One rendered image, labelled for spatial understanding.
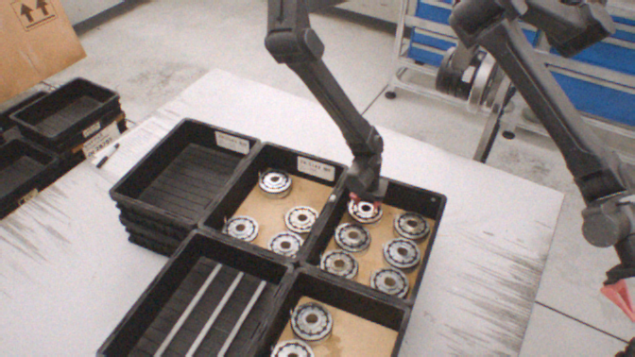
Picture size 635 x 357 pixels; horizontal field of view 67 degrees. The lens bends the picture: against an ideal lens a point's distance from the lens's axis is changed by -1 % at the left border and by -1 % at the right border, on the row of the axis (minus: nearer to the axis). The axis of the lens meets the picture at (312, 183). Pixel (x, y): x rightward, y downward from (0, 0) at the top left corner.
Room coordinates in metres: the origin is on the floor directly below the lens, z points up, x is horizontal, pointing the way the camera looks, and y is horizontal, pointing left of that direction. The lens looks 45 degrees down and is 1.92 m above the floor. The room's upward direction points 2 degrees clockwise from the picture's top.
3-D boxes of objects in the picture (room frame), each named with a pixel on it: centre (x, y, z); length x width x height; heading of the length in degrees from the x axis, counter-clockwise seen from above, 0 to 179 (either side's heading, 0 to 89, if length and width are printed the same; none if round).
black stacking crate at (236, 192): (0.95, 0.10, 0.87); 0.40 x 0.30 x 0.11; 158
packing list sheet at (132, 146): (1.40, 0.67, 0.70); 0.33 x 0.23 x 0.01; 151
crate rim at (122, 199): (1.06, 0.38, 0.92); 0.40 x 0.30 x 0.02; 158
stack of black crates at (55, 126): (1.81, 1.16, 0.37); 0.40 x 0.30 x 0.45; 151
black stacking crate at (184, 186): (1.06, 0.38, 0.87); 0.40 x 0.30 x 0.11; 158
